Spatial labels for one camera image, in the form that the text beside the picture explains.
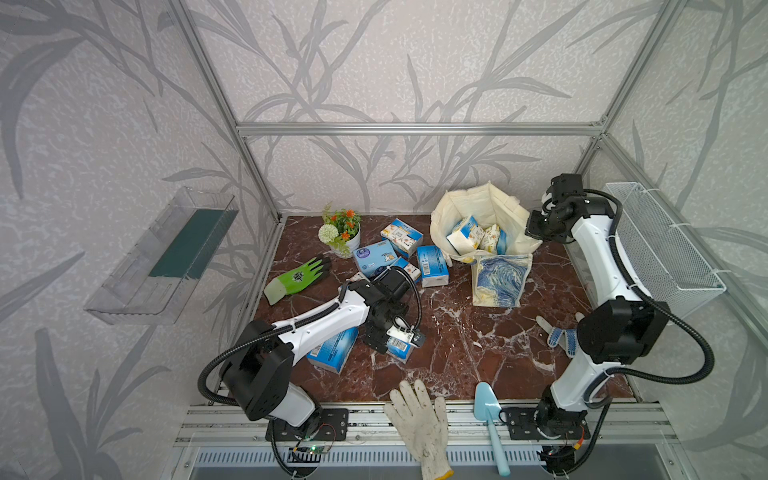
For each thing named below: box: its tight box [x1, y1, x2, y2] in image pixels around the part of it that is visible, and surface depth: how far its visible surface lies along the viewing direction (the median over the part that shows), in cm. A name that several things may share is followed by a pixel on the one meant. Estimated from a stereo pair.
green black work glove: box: [264, 254, 333, 306], surface depth 102 cm
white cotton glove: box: [384, 379, 454, 480], surface depth 74 cm
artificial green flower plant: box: [318, 202, 361, 253], surface depth 99 cm
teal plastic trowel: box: [474, 382, 511, 478], surface depth 77 cm
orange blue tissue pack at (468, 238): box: [446, 216, 486, 256], surface depth 99 cm
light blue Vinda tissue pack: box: [353, 240, 399, 279], surface depth 104 cm
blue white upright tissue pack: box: [416, 245, 449, 288], surface depth 98 cm
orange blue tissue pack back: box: [380, 218, 424, 259], surface depth 107 cm
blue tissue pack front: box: [386, 336, 415, 365], surface depth 82 cm
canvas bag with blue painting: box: [430, 182, 543, 308], surface depth 93 cm
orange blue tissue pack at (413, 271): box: [394, 257, 421, 281], surface depth 98 cm
